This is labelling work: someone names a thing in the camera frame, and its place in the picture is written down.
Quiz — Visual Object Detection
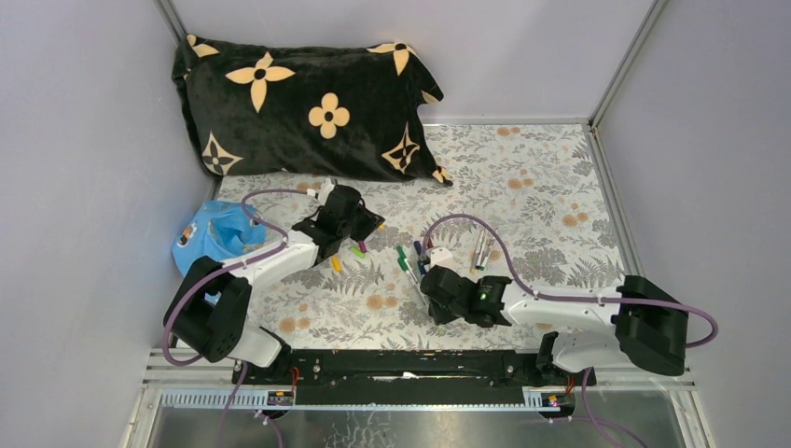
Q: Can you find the bundle of coloured marker pens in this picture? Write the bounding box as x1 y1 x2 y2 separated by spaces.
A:
395 245 430 309

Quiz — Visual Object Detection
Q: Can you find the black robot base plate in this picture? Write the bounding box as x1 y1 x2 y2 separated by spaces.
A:
232 349 597 406

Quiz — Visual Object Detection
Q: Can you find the blue cartoon cloth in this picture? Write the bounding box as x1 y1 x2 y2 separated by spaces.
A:
172 201 266 276

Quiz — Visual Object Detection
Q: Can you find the yellow pen cap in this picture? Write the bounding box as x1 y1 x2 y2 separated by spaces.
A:
331 256 342 273

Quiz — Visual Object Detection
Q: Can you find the aluminium frame rail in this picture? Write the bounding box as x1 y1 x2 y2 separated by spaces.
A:
121 349 711 447

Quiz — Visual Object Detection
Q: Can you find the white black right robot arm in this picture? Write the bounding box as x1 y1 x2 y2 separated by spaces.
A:
420 265 688 385

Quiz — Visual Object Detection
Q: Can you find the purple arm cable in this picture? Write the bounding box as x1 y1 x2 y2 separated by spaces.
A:
421 214 720 448
161 189 319 448

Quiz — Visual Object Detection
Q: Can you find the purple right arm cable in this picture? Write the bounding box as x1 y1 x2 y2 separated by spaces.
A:
421 214 720 448

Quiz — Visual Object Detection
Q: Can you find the floral patterned table mat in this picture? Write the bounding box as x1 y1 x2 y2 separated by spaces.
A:
248 125 624 350

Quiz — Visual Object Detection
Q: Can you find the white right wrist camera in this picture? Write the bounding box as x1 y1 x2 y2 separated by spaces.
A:
426 246 455 268

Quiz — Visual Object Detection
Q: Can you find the green pen cap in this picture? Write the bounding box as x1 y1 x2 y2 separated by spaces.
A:
350 246 366 259

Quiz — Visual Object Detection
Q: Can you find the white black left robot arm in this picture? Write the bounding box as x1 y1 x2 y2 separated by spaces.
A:
163 179 385 384

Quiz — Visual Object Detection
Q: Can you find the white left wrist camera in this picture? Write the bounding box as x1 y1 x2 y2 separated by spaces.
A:
315 178 337 204

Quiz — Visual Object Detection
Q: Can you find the black floral pillow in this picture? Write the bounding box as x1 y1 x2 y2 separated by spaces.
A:
171 35 451 185

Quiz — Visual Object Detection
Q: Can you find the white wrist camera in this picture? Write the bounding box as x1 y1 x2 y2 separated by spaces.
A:
315 178 337 204
426 246 455 268

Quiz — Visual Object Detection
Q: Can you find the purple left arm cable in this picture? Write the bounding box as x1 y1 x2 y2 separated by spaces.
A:
161 189 319 448

